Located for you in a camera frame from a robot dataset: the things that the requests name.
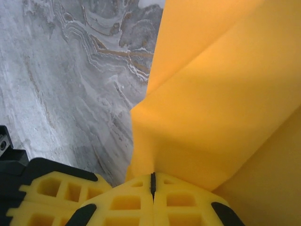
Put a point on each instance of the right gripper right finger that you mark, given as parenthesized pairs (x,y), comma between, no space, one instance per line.
(183,204)

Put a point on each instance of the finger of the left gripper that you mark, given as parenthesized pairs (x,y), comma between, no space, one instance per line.
(47,188)

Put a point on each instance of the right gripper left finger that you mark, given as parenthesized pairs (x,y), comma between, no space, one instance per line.
(127,204)

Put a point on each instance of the orange cloth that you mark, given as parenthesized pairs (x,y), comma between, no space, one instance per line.
(211,94)

